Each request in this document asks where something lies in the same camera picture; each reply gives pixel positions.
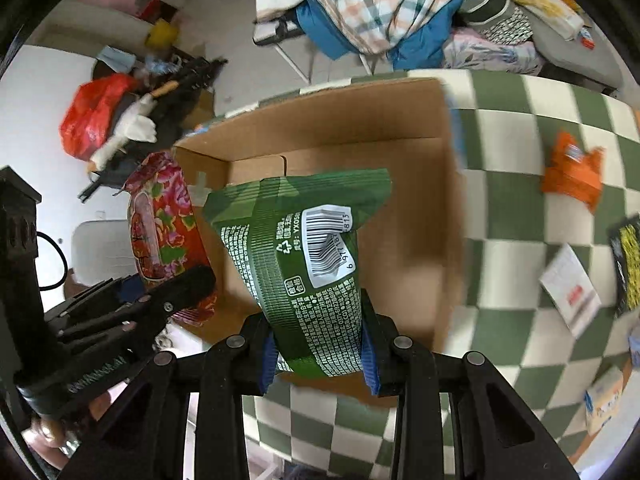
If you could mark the green checkered tablecloth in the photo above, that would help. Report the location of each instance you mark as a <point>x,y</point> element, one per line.
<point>513,230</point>

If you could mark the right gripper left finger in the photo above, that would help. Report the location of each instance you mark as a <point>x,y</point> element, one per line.
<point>258,357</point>

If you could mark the black shoe wipes packet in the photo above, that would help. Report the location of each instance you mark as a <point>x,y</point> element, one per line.
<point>624,242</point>

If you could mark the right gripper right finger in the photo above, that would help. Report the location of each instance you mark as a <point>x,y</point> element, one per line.
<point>385,367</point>

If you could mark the orange wipes packet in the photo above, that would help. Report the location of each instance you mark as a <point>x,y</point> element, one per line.
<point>573,172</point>

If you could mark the red floral packet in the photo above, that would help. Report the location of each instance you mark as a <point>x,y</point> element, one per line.
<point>164,236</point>

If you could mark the black tripod pile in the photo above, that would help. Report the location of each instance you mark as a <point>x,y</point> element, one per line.
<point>170,115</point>

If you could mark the folding bed frame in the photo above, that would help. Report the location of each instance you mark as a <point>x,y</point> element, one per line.
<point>298,52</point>

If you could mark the yellow snack bag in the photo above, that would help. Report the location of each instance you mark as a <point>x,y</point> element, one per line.
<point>557,15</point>

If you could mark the grey chair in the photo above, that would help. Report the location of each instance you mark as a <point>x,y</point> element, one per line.
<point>587,56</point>

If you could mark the yellow bin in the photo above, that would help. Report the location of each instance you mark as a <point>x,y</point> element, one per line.
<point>161,36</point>

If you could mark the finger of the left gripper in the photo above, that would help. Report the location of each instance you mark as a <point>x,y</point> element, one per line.
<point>182,292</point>

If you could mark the white cigarette carton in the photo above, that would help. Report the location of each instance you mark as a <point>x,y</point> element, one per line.
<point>568,284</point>

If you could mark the floral folded quilt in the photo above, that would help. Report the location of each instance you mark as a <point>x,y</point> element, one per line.
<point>467,50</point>

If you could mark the black white patterned cushion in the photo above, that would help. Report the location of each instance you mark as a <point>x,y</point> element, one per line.
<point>498,21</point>

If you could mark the red plastic bag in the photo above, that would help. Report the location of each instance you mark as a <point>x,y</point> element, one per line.
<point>87,122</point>

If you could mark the black stand post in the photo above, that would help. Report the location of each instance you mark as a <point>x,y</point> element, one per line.
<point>20,259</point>

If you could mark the brown cardboard box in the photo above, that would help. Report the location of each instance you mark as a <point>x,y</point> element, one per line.
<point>409,252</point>

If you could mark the green wipes packet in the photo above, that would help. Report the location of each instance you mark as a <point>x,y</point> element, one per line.
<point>293,240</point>

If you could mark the white goose plush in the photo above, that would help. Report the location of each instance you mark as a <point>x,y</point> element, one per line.
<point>133,124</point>

